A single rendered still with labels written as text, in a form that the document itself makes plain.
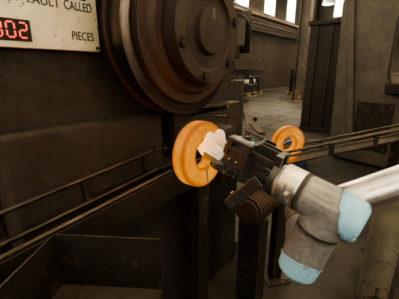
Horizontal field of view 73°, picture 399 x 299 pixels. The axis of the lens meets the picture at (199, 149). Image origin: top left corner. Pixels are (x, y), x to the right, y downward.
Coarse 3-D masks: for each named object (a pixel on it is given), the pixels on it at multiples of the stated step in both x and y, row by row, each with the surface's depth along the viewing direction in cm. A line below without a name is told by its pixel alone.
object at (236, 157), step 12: (252, 132) 58; (228, 144) 54; (240, 144) 53; (252, 144) 53; (264, 144) 54; (228, 156) 55; (240, 156) 53; (252, 156) 53; (264, 156) 53; (276, 156) 50; (288, 156) 51; (228, 168) 55; (240, 168) 53; (252, 168) 54; (264, 168) 52; (276, 168) 50; (264, 180) 53
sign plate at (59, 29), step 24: (0, 0) 55; (24, 0) 59; (48, 0) 62; (72, 0) 66; (24, 24) 59; (48, 24) 63; (72, 24) 67; (96, 24) 72; (24, 48) 61; (48, 48) 64; (72, 48) 68; (96, 48) 73
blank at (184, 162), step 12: (180, 132) 59; (192, 132) 58; (204, 132) 62; (180, 144) 58; (192, 144) 59; (180, 156) 57; (192, 156) 60; (180, 168) 58; (192, 168) 60; (204, 168) 64; (180, 180) 62; (192, 180) 61; (204, 180) 64
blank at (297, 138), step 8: (280, 128) 117; (288, 128) 115; (296, 128) 117; (280, 136) 115; (288, 136) 117; (296, 136) 118; (280, 144) 116; (296, 144) 119; (296, 152) 120; (288, 160) 120
